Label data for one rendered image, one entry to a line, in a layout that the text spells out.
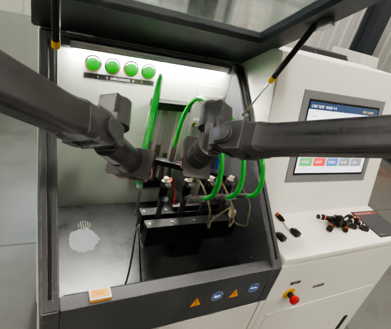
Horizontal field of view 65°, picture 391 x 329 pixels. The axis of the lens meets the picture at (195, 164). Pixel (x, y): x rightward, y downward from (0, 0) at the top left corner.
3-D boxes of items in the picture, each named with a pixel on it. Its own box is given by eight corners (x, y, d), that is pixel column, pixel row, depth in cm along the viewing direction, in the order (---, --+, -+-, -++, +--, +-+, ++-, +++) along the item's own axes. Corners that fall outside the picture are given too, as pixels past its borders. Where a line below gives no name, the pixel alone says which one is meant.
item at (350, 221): (331, 238, 116) (337, 226, 113) (311, 219, 124) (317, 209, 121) (369, 232, 126) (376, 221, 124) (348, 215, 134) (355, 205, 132)
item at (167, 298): (57, 353, 77) (59, 311, 69) (56, 337, 80) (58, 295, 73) (256, 302, 105) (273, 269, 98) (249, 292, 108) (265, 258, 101)
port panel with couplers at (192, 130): (183, 161, 126) (202, 87, 112) (180, 156, 129) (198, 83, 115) (211, 161, 132) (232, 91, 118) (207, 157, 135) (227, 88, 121)
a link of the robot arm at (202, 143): (198, 151, 62) (224, 157, 63) (202, 120, 64) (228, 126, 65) (189, 160, 68) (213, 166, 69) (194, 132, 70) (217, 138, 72)
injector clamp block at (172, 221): (140, 262, 103) (147, 227, 96) (132, 241, 110) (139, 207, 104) (226, 250, 118) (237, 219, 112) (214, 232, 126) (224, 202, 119)
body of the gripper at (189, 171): (209, 141, 78) (219, 131, 71) (207, 181, 75) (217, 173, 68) (184, 138, 76) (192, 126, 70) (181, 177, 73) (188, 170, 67)
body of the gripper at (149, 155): (116, 147, 71) (100, 134, 64) (157, 153, 68) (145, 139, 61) (108, 174, 69) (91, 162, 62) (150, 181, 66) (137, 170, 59)
